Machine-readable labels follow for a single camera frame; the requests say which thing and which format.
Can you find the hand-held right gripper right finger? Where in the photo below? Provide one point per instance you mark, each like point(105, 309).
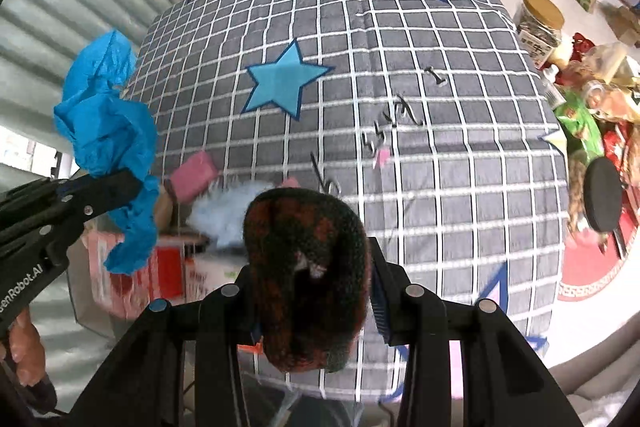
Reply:
point(378, 307)

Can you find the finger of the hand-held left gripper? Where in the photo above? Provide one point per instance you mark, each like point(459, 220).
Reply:
point(90, 207)

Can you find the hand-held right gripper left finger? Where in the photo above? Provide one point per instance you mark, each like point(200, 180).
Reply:
point(225, 307)

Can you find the beige knit sock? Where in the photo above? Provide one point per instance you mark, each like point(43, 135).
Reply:
point(164, 209)

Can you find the brown fuzzy scrunchie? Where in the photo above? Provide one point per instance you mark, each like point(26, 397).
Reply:
point(305, 267)

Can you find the light blue fluffy scrunchie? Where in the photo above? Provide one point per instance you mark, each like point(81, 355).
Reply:
point(225, 217)

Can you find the blue cloth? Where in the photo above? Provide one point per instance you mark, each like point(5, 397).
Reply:
point(105, 117)

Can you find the pink sponge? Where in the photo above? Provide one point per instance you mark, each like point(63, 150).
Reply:
point(192, 177)

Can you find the pink knit sock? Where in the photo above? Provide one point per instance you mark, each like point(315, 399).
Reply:
point(289, 183)

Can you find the person's left hand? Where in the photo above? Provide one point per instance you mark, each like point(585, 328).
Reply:
point(25, 352)

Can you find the white fruit print carton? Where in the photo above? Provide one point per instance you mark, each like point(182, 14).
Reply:
point(215, 274)

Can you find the pink patterned cardboard box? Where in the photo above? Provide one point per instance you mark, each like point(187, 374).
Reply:
point(125, 272)

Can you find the grey checked star blanket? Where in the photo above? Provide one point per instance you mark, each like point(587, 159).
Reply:
point(400, 107)

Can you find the red round mat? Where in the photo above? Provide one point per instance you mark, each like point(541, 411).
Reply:
point(595, 267)

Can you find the black round pan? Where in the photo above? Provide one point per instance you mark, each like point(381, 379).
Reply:
point(604, 194)

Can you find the green snack packet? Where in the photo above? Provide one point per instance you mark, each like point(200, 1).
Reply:
point(580, 122)

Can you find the jar with wooden lid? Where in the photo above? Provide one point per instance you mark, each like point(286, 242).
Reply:
point(540, 22)

